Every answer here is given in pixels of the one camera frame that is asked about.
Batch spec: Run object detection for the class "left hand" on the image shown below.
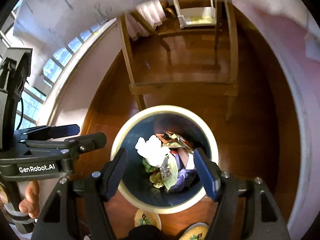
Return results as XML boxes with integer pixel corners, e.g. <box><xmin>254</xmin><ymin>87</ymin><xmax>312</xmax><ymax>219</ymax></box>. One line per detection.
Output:
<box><xmin>13</xmin><ymin>180</ymin><xmax>40</xmax><ymax>218</ymax></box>

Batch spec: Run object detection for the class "orange gold snack bag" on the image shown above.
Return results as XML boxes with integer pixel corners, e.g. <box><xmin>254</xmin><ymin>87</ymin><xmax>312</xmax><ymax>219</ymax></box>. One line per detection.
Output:
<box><xmin>155</xmin><ymin>131</ymin><xmax>194</xmax><ymax>153</ymax></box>

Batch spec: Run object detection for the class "crumpled white tissue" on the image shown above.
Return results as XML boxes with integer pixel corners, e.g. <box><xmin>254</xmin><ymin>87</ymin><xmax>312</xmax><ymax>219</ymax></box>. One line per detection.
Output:
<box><xmin>135</xmin><ymin>135</ymin><xmax>170</xmax><ymax>168</ymax></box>

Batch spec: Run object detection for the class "white plastic crate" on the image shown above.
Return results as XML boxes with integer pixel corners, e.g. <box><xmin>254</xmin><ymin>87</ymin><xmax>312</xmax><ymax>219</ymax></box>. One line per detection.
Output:
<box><xmin>172</xmin><ymin>0</ymin><xmax>216</xmax><ymax>29</ymax></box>

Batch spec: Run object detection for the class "left yellow slipper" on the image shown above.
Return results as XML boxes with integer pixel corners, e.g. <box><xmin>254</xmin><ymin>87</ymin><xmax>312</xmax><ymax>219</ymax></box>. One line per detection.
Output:
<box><xmin>134</xmin><ymin>209</ymin><xmax>162</xmax><ymax>230</ymax></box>

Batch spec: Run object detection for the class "purple tissue pack wrapper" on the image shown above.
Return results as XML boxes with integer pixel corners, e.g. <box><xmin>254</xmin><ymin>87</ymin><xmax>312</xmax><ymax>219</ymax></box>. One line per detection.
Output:
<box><xmin>169</xmin><ymin>152</ymin><xmax>197</xmax><ymax>193</ymax></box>

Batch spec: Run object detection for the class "green snack wrapper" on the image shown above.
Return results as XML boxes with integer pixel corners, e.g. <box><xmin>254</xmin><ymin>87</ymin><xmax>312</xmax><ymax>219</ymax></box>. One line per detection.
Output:
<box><xmin>159</xmin><ymin>153</ymin><xmax>178</xmax><ymax>191</ymax></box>

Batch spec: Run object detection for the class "yellow slipper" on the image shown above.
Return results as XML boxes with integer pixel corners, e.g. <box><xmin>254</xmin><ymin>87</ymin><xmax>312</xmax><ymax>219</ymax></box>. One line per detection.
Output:
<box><xmin>134</xmin><ymin>209</ymin><xmax>162</xmax><ymax>230</ymax></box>
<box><xmin>179</xmin><ymin>222</ymin><xmax>209</xmax><ymax>240</ymax></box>

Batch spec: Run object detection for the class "cream curtain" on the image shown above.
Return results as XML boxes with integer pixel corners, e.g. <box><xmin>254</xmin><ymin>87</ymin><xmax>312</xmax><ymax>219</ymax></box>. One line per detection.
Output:
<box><xmin>125</xmin><ymin>0</ymin><xmax>166</xmax><ymax>41</ymax></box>

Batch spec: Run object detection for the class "green paper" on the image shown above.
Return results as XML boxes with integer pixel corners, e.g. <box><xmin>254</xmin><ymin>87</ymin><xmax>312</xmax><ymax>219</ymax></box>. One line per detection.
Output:
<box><xmin>142</xmin><ymin>158</ymin><xmax>159</xmax><ymax>173</ymax></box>

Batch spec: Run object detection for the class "round trash bin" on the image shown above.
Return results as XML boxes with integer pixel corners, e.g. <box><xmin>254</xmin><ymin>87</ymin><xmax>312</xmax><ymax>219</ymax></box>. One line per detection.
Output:
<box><xmin>110</xmin><ymin>105</ymin><xmax>219</xmax><ymax>214</ymax></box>

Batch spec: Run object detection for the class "window metal grille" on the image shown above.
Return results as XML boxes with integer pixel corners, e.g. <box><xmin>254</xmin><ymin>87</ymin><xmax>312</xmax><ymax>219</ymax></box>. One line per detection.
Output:
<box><xmin>0</xmin><ymin>4</ymin><xmax>108</xmax><ymax>131</ymax></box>

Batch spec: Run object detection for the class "right yellow slipper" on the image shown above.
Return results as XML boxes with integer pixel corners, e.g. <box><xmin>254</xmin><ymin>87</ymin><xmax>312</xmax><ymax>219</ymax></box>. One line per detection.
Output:
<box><xmin>179</xmin><ymin>222</ymin><xmax>209</xmax><ymax>240</ymax></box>

